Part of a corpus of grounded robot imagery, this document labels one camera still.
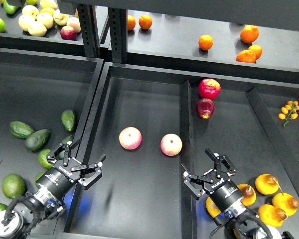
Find yellow lemon on shelf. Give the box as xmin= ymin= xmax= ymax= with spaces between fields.
xmin=39 ymin=7 xmax=55 ymax=16

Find red apple on shelf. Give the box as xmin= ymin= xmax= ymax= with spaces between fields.
xmin=60 ymin=25 xmax=77 ymax=41

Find black shelf post left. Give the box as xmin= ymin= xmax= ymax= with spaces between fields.
xmin=77 ymin=4 xmax=100 ymax=58

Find dark avocado by wall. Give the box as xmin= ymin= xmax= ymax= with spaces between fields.
xmin=57 ymin=135 xmax=73 ymax=160

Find large orange top right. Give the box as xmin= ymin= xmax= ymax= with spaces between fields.
xmin=240 ymin=25 xmax=260 ymax=44

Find pink apple right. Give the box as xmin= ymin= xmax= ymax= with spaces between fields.
xmin=160 ymin=133 xmax=182 ymax=156

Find pink apple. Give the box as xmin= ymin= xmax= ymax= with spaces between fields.
xmin=160 ymin=133 xmax=182 ymax=156
xmin=119 ymin=127 xmax=142 ymax=150

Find round green avocado left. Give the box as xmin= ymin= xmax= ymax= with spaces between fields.
xmin=1 ymin=174 xmax=26 ymax=199

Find orange middle shelf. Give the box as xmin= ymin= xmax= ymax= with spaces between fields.
xmin=198 ymin=35 xmax=213 ymax=50

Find orange small right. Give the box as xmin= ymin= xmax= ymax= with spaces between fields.
xmin=248 ymin=45 xmax=263 ymax=60

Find dark avocado far left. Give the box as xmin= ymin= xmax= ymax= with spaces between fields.
xmin=9 ymin=121 xmax=34 ymax=139

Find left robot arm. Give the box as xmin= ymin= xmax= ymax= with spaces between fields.
xmin=0 ymin=139 xmax=106 ymax=239

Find pale yellow pear right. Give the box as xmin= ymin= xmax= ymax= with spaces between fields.
xmin=53 ymin=9 xmax=70 ymax=26

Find black bin divider right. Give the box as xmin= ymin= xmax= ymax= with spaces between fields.
xmin=246 ymin=88 xmax=299 ymax=196

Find dark avocado middle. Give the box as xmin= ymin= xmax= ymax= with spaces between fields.
xmin=24 ymin=129 xmax=50 ymax=151

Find pale yellow pear centre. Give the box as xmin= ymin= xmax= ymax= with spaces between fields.
xmin=36 ymin=12 xmax=54 ymax=29

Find black bin divider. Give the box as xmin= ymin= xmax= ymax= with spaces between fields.
xmin=246 ymin=88 xmax=299 ymax=196
xmin=179 ymin=81 xmax=197 ymax=239

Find yellow pear bottom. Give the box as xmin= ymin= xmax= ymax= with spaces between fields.
xmin=258 ymin=204 xmax=288 ymax=228

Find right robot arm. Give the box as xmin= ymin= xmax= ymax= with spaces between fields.
xmin=181 ymin=149 xmax=274 ymax=239

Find orange front right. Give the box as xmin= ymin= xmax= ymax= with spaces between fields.
xmin=236 ymin=50 xmax=257 ymax=63

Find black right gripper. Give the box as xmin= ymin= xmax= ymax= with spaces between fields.
xmin=181 ymin=149 xmax=246 ymax=214

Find black shelf post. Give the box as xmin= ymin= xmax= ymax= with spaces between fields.
xmin=77 ymin=4 xmax=100 ymax=58
xmin=108 ymin=7 xmax=128 ymax=64

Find pale pink peach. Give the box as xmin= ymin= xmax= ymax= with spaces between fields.
xmin=66 ymin=17 xmax=81 ymax=33

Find dark red apple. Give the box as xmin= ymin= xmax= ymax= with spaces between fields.
xmin=196 ymin=98 xmax=215 ymax=119

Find pink apple left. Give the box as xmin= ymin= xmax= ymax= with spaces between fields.
xmin=119 ymin=127 xmax=142 ymax=150

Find upright dark avocado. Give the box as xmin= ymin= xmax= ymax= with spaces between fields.
xmin=61 ymin=110 xmax=76 ymax=132

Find black shelf post right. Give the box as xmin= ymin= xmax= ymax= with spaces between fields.
xmin=108 ymin=7 xmax=128 ymax=64

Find round green avocado right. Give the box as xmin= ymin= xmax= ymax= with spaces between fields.
xmin=34 ymin=172 xmax=45 ymax=189

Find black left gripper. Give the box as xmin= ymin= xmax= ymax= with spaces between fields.
xmin=37 ymin=138 xmax=106 ymax=199

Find bright red apple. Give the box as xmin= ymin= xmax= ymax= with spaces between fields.
xmin=198 ymin=78 xmax=221 ymax=100

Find pale yellow pear left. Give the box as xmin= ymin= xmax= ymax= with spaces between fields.
xmin=18 ymin=14 xmax=35 ymax=32

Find black bin divider left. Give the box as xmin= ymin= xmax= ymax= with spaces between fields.
xmin=179 ymin=81 xmax=197 ymax=239

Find round green avocado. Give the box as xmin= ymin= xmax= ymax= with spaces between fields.
xmin=1 ymin=174 xmax=26 ymax=199
xmin=34 ymin=172 xmax=45 ymax=189

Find orange cherry tomato cluster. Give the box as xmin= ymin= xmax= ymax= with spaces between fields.
xmin=278 ymin=101 xmax=299 ymax=127

